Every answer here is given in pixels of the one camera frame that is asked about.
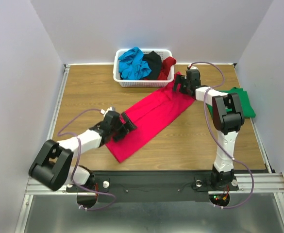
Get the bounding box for pink red t shirt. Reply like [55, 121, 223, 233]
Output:
[106, 81, 195, 163]

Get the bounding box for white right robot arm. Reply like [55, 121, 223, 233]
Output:
[173, 68, 245, 189]

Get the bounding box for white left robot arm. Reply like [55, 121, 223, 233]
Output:
[29, 107, 137, 191]

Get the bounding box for dark red t shirt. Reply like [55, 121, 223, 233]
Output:
[156, 56, 176, 81]

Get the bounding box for white plastic basket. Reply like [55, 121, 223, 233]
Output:
[113, 49, 174, 88]

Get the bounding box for black t shirt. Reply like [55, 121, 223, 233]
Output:
[143, 51, 162, 80]

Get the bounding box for blue t shirt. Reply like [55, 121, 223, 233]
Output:
[118, 47, 151, 81]

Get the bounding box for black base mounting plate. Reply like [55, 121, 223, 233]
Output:
[36, 169, 242, 203]

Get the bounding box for green folded t shirt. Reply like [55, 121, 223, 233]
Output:
[201, 87, 256, 121]

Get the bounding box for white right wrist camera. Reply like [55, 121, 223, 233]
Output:
[187, 64, 199, 72]

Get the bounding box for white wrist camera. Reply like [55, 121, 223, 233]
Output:
[100, 106, 116, 115]
[187, 64, 199, 72]

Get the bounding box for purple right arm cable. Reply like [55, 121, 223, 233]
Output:
[189, 62, 255, 210]

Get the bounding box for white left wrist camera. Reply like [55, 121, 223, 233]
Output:
[100, 106, 116, 115]

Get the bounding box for aluminium frame rail left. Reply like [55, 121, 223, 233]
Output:
[40, 64, 71, 167]

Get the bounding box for aluminium frame rail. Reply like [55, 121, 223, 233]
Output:
[251, 119, 284, 193]
[40, 64, 71, 167]

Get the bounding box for aluminium frame rail right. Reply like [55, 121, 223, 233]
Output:
[251, 119, 284, 193]

